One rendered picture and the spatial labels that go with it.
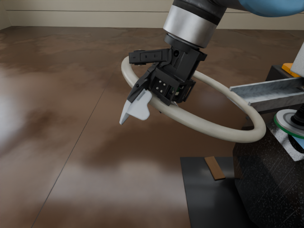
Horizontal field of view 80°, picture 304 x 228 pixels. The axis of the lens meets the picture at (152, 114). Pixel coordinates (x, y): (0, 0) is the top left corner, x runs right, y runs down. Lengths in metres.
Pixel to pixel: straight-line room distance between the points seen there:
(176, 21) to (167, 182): 1.56
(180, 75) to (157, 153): 1.65
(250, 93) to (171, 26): 0.61
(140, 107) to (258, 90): 0.64
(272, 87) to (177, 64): 0.65
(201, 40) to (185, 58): 0.04
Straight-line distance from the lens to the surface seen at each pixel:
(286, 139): 1.25
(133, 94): 0.37
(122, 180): 1.80
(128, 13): 7.00
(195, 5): 0.34
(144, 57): 0.41
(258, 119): 0.65
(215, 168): 1.91
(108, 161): 1.95
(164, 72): 0.36
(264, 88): 0.93
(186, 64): 0.35
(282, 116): 1.19
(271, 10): 0.24
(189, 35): 0.34
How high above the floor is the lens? 1.50
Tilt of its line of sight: 38 degrees down
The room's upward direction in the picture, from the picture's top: straight up
